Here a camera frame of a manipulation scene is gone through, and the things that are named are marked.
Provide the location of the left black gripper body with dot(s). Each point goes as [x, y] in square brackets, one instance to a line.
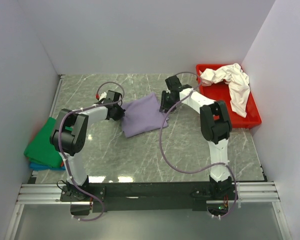
[119, 112]

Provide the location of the black base beam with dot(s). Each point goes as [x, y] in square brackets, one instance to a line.
[133, 196]

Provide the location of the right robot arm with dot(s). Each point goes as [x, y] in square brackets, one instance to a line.
[215, 123]

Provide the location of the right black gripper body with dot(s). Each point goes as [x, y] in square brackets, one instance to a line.
[166, 100]

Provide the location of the blue folded t-shirt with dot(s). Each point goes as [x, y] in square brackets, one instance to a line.
[40, 167]

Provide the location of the green folded t-shirt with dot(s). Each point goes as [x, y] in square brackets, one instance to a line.
[40, 150]

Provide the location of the aluminium rail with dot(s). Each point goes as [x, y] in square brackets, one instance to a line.
[50, 194]

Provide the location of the red plastic bin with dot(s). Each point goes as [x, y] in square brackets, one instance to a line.
[220, 92]

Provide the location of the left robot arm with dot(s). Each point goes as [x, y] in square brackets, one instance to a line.
[70, 130]

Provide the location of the white t-shirt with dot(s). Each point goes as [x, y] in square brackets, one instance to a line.
[238, 83]

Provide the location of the purple t-shirt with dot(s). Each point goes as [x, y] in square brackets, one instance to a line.
[141, 115]

